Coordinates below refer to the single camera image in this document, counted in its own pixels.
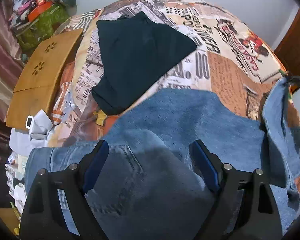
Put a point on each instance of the black folded garment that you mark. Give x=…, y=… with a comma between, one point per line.
x=135, y=53

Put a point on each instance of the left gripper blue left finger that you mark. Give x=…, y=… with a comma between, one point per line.
x=75, y=181

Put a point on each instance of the pink striped curtain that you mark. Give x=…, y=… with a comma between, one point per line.
x=11, y=66

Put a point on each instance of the newspaper print bed blanket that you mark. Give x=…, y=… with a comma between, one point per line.
x=229, y=61

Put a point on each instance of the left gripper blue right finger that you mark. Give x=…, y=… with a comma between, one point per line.
x=223, y=180

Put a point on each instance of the blue denim jeans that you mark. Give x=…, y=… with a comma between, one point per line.
x=150, y=186

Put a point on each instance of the white plastic bag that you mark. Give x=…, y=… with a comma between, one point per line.
x=38, y=128

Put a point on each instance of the green storage bag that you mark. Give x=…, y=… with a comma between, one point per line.
x=41, y=28

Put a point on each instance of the orange box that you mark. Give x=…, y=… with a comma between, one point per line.
x=39, y=10

